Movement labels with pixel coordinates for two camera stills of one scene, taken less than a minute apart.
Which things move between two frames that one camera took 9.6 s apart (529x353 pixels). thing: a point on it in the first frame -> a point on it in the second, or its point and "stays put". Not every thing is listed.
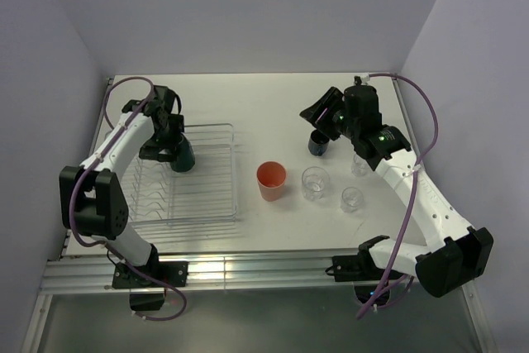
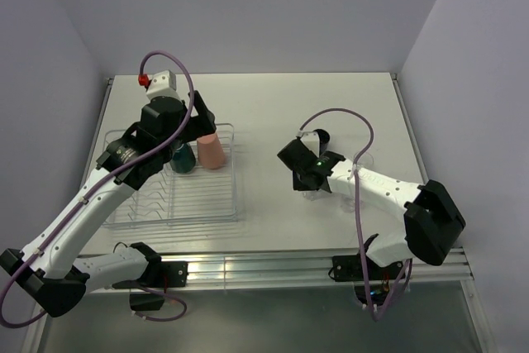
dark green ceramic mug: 185,155 stays put
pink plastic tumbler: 271,177 -> 210,151
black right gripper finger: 328,112 -> 297,155
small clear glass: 351,199 stays put
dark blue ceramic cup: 317,144 stays put
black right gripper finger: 331,135 -> 311,180
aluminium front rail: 234,271 stays put
